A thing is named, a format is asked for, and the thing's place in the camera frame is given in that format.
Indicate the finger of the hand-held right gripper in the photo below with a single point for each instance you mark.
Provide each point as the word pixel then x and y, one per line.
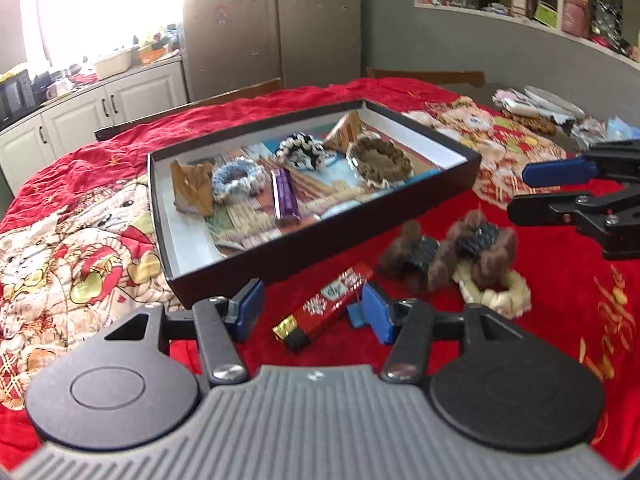
pixel 545 208
pixel 555 172

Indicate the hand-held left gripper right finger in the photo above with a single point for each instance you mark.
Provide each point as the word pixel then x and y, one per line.
pixel 377 317

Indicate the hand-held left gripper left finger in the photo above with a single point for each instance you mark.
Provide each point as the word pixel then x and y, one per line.
pixel 250 305

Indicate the red lighter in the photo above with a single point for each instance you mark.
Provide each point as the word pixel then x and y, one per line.
pixel 320 310

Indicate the black cardboard box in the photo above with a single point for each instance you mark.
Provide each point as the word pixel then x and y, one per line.
pixel 280 252

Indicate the brown furry hair claw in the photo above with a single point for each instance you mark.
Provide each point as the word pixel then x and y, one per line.
pixel 480 240
pixel 400 255

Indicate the cream knitted scrunchie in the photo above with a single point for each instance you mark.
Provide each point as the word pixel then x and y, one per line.
pixel 500 300

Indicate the purple lighter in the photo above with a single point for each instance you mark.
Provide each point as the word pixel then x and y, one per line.
pixel 285 195

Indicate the blue and white scrunchie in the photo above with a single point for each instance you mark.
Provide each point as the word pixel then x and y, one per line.
pixel 225 182

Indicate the brown triangular snack packet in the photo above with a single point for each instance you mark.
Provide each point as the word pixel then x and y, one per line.
pixel 345 135
pixel 192 187

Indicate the brown crochet scrunchie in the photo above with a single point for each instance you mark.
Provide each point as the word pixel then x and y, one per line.
pixel 400 172

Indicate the black and white scrunchie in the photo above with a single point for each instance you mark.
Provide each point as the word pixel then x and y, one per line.
pixel 287 147

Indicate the brown woven coaster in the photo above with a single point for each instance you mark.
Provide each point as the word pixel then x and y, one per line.
pixel 532 125

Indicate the white and pink pouch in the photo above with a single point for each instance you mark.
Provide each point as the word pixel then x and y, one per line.
pixel 515 100

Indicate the dark wooden chair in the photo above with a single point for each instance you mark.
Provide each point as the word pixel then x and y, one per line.
pixel 425 77

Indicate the red printed blanket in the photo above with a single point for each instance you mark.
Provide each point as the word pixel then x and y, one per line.
pixel 75 185

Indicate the white kitchen cabinet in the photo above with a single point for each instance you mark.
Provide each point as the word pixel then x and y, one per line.
pixel 135 92

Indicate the orange bowl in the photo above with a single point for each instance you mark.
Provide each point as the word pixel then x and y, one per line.
pixel 152 55

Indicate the white plastic basin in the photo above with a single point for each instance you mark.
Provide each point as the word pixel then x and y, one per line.
pixel 112 65

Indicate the silver refrigerator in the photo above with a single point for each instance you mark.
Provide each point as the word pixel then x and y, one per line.
pixel 260 25

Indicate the white mug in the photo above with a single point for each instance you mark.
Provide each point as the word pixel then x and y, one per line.
pixel 55 91

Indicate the black microwave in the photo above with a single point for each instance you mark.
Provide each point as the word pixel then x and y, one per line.
pixel 15 97

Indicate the white wall shelf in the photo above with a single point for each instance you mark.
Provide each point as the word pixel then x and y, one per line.
pixel 500 16

